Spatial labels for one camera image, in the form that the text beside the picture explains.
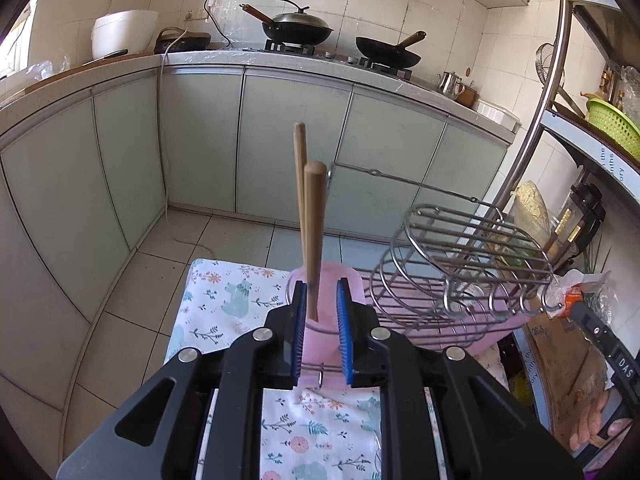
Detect pink plastic cup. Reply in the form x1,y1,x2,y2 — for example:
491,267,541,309
465,305,535,356
286,260,368,367

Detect kitchen counter cabinets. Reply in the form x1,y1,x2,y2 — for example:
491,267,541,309
0,47,521,401

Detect floral printed cloth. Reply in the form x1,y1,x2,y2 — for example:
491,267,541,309
165,258,511,480

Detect person's right hand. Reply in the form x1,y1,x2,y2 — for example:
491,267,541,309
570,387,633,453

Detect black wok with lid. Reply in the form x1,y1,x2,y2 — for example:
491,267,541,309
240,0,335,46

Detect pink plastic drip tray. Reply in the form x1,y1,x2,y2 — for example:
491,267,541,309
297,305,501,391

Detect green plastic basket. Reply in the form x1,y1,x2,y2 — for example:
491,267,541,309
586,98,640,161

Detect clear plastic bag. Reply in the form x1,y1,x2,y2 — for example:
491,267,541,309
620,65,640,111

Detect metal wire utensil rack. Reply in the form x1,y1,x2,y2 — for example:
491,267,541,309
285,161,563,388

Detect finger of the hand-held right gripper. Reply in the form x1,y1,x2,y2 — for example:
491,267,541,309
570,301,615,348

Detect white rice cooker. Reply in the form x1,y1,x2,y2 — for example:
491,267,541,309
91,10,160,61

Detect metal storage shelf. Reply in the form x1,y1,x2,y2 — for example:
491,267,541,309
480,0,640,480

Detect steel kettle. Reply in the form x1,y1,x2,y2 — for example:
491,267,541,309
437,71,463,97

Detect dark induction cooker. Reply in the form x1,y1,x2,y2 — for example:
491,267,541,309
153,27,212,55

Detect gas stove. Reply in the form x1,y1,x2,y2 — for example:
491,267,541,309
262,40,416,81

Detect tissue pack orange white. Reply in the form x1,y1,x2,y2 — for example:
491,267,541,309
545,269,613,321

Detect clear bag of greens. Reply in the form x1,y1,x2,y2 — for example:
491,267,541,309
582,245,640,326

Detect white plastic box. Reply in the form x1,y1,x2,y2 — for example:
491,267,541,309
472,100,519,128

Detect clear plastic container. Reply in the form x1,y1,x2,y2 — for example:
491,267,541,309
502,182,586,273

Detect black blender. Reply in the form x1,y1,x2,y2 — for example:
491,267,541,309
565,183,607,261

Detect window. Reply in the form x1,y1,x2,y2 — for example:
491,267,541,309
0,0,41,86

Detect wire strainer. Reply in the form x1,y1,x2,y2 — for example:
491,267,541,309
536,42,586,116

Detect bag of beige dried food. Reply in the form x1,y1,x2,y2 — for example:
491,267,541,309
515,182,551,241

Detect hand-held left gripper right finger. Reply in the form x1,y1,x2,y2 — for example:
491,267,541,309
335,277,583,480

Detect orange packet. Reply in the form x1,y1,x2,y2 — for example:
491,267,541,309
562,287,583,318

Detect black wok with wooden handle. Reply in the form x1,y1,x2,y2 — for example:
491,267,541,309
356,31,427,70

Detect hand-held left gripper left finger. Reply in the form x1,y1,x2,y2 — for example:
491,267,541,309
57,280,308,480

